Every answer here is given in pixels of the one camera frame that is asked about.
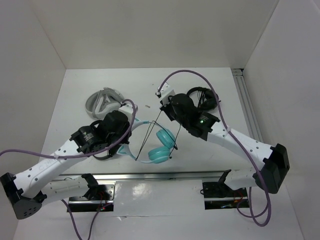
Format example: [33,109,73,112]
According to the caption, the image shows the black headphone audio cable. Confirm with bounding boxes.
[134,111,180,162]

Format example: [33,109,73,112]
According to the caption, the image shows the teal cat-ear headphones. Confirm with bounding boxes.
[116,118,178,164]

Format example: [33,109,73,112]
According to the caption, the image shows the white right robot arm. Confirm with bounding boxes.
[159,93,290,196]

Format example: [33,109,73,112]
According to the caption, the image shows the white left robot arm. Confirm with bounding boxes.
[0,110,135,220]

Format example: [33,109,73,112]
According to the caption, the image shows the large black headset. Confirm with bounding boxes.
[186,86,218,112]

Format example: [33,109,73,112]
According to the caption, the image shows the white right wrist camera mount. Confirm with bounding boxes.
[155,83,175,107]

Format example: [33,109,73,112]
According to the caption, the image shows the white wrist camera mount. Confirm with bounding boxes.
[155,83,175,107]
[118,102,138,119]

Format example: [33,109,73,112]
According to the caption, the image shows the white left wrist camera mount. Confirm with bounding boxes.
[118,102,138,119]

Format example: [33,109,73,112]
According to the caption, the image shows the aluminium table edge rail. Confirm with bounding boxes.
[46,169,263,183]

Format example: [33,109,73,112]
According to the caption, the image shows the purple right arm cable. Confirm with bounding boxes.
[159,69,273,228]

